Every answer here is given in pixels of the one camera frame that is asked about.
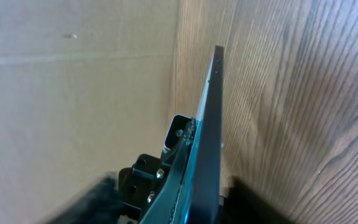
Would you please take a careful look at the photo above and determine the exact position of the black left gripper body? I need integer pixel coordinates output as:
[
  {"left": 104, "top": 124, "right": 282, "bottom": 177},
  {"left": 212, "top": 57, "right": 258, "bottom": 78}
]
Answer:
[{"left": 118, "top": 154, "right": 173, "bottom": 223}]

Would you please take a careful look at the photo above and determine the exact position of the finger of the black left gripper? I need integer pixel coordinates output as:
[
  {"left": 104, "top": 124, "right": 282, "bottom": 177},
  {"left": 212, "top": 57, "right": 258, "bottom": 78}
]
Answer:
[{"left": 45, "top": 175, "right": 123, "bottom": 224}]

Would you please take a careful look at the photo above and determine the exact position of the Samsung Galaxy smartphone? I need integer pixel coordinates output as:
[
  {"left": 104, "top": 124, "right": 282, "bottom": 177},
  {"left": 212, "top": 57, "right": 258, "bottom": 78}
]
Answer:
[{"left": 140, "top": 45, "right": 224, "bottom": 224}]

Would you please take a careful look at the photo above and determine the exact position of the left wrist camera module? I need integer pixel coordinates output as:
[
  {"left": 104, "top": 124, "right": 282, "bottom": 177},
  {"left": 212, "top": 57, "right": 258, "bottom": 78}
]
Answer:
[{"left": 163, "top": 114, "right": 192, "bottom": 154}]

